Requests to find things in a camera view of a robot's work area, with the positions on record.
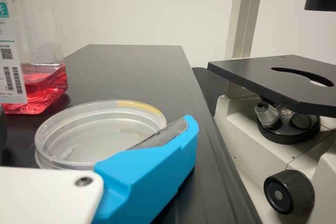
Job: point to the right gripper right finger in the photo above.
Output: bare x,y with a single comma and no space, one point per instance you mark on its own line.
147,176

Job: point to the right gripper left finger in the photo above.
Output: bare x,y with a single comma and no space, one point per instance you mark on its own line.
2,134

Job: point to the petri dish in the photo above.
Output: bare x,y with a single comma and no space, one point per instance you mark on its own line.
86,132

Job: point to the red liquid bottle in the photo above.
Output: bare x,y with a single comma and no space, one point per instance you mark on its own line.
39,87

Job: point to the black platform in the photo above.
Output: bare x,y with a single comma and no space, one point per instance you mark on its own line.
136,77

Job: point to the cream microscope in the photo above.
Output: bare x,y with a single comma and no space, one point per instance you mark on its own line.
249,134

